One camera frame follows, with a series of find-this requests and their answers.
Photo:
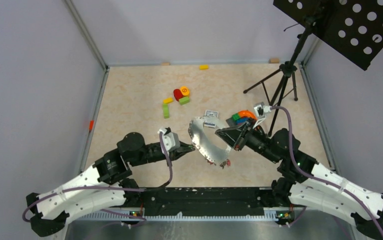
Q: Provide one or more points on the black tripod stand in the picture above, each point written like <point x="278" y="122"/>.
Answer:
<point x="288" y="68"/>

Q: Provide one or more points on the yellow rectangular block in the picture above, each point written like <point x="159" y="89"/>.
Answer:
<point x="168" y="100"/>

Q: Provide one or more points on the yellow block at far edge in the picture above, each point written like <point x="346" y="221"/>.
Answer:
<point x="204" y="67"/>

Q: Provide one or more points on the perforated metal keyring plate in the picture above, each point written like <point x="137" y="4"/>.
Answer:
<point x="211" y="147"/>

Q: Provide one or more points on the red cylinder block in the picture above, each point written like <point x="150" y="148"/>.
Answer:
<point x="177" y="93"/>

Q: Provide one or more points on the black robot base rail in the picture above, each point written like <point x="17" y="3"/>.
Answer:
<point x="203" y="201"/>

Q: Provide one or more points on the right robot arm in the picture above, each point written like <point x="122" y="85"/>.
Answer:
<point x="307" y="182"/>

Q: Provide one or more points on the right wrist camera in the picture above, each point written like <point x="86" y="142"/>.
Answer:
<point x="261" y="111"/>

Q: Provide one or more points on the orange round block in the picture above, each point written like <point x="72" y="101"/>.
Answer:
<point x="184" y="91"/>

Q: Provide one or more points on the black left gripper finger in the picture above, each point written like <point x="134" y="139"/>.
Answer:
<point x="179" y="154"/>
<point x="186" y="147"/>

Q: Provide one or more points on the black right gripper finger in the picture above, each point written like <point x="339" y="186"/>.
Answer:
<point x="233" y="139"/>
<point x="234" y="131"/>

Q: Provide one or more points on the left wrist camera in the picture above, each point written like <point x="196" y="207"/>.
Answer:
<point x="169" y="140"/>

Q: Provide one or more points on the playing card deck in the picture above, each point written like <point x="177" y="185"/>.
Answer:
<point x="210" y="116"/>

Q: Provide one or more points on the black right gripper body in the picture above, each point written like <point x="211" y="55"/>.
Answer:
<point x="255" y="140"/>

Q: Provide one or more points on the blue lego brick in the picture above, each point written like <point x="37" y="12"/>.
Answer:
<point x="241" y="120"/>

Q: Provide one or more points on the orange curved lego tube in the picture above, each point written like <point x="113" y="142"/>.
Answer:
<point x="246" y="114"/>

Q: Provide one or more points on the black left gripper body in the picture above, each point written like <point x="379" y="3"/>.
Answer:
<point x="173" y="154"/>

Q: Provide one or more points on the black perforated panel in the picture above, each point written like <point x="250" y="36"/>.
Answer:
<point x="354" y="28"/>

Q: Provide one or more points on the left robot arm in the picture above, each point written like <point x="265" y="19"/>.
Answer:
<point x="104" y="184"/>

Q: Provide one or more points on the grey lego baseplate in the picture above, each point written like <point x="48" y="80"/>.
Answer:
<point x="231" y="122"/>

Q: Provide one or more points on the green rectangular block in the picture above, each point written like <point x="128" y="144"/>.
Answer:
<point x="184" y="100"/>

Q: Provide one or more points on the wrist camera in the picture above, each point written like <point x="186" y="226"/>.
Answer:
<point x="261" y="111"/>
<point x="169" y="140"/>

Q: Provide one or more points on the green lego brick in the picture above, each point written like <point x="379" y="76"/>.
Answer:
<point x="235" y="117"/>

